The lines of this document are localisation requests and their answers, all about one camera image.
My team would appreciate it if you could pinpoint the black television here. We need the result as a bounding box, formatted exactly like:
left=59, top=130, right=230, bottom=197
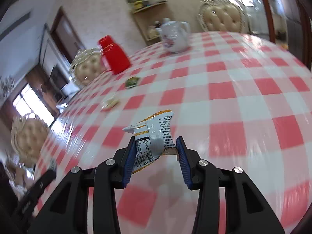
left=49, top=64, right=68, bottom=91

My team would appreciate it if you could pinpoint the white orange edged packet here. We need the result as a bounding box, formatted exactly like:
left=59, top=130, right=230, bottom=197
left=122, top=109, right=176, bottom=175

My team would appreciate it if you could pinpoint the wooden framed glass partition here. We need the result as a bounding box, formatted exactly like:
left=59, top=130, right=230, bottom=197
left=210, top=0, right=277, bottom=43

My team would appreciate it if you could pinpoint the white floral teapot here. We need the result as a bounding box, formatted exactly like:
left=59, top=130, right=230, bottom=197
left=156, top=18, right=191, bottom=53

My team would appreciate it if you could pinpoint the white pale yellow packet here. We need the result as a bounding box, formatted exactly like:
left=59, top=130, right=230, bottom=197
left=102, top=95, right=120, bottom=110

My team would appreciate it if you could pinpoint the red thermos jug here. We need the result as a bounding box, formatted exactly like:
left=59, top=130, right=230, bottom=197
left=98, top=35, right=131, bottom=75

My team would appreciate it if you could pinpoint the wooden wall shelf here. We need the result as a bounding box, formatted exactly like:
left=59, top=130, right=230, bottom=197
left=132, top=1, right=171, bottom=42

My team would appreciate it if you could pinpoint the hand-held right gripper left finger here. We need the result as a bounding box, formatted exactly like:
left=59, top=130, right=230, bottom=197
left=28, top=136, right=137, bottom=234

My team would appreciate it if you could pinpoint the red white checked tablecloth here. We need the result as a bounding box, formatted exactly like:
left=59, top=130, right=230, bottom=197
left=34, top=30, right=312, bottom=234

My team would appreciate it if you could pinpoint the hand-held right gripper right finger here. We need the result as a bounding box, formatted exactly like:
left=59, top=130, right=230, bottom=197
left=176, top=136, right=285, bottom=234

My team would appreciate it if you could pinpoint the beige tufted dining chair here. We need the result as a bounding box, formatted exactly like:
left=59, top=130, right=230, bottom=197
left=198, top=0, right=248, bottom=33
left=69, top=48, right=104, bottom=86
left=10, top=116, right=50, bottom=167

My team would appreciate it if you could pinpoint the green pea snack packet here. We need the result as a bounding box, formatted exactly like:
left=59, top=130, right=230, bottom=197
left=125, top=76, right=141, bottom=88

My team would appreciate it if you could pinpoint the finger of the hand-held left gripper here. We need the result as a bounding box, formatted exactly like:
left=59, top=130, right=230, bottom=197
left=34, top=160, right=58, bottom=193

